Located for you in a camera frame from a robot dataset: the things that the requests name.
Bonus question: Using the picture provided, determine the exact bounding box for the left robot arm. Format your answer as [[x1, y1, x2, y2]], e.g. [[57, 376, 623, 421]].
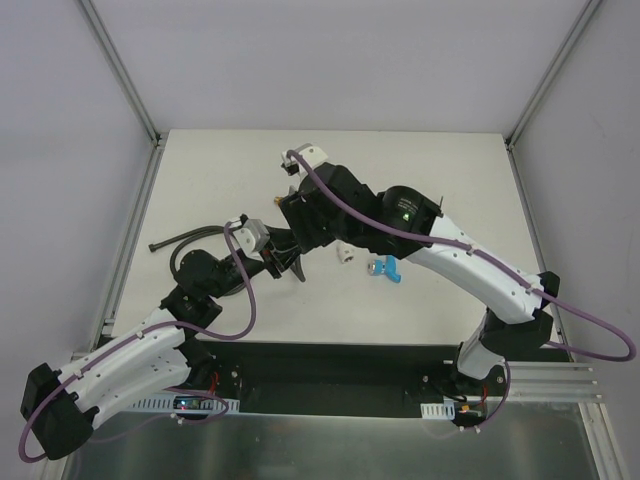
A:
[[18, 220, 301, 463]]

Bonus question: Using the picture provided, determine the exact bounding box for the grey flexible hose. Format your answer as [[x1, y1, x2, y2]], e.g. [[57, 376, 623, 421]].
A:
[[148, 225, 251, 301]]

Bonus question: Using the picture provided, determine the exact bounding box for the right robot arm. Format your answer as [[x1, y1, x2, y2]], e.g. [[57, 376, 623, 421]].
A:
[[280, 151, 560, 395]]

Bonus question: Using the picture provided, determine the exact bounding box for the blue plastic faucet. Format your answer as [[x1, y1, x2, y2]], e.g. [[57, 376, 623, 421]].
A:
[[367, 255, 402, 284]]

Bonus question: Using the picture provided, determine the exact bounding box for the right aluminium frame post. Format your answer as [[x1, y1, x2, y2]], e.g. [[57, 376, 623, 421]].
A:
[[504, 0, 604, 149]]

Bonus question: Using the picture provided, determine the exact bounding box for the white elbow fitting centre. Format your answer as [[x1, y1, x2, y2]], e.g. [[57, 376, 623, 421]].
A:
[[336, 242, 354, 264]]

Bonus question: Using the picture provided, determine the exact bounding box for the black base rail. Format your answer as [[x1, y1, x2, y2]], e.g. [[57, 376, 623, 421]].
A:
[[94, 339, 506, 416]]

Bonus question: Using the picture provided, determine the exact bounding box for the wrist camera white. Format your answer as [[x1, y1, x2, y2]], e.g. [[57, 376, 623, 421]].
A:
[[231, 217, 270, 260], [280, 143, 329, 179]]

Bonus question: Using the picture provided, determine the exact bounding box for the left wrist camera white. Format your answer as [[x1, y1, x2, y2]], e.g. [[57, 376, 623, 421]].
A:
[[231, 217, 270, 260]]

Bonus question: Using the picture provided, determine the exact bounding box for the aluminium frame post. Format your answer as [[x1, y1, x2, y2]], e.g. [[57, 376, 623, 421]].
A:
[[76, 0, 162, 146], [504, 0, 604, 149]]

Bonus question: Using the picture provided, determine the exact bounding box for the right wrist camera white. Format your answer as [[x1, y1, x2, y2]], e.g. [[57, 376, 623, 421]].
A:
[[280, 143, 329, 179]]

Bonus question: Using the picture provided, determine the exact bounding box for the left aluminium frame post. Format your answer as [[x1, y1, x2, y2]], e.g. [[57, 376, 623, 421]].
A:
[[76, 0, 162, 146]]

